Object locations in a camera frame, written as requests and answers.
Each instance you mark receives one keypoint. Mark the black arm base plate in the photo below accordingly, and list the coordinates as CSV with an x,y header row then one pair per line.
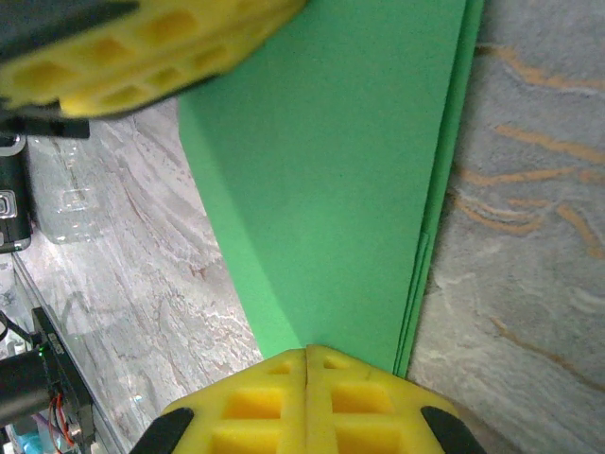
x,y
52,340

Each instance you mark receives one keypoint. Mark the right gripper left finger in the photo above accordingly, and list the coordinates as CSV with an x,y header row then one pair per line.
x,y
255,425

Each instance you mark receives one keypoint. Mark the green paper sheet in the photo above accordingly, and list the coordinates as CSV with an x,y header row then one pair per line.
x,y
331,189

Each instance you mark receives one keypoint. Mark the black robot hardware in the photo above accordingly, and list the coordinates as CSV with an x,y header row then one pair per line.
x,y
106,425

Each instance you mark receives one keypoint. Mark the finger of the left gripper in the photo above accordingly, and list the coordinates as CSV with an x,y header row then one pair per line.
x,y
132,33
189,71

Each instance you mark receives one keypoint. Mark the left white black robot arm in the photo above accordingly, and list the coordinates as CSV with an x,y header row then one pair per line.
x,y
19,383

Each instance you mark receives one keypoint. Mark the clear plastic container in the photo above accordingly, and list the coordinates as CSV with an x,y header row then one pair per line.
x,y
66,222

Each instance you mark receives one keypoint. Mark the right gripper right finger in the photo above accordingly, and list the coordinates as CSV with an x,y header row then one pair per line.
x,y
368,425

